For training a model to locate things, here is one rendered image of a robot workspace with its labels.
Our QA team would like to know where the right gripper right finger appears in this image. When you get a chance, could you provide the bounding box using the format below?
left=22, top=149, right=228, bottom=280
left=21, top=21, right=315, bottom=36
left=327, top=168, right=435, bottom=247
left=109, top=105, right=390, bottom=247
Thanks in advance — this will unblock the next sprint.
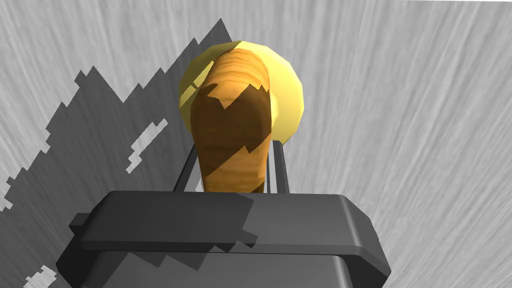
left=265, top=139, right=291, bottom=195

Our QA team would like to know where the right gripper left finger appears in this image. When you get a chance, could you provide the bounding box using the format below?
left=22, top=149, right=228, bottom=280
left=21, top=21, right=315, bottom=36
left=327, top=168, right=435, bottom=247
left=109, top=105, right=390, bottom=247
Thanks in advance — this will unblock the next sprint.
left=173, top=143, right=205, bottom=193

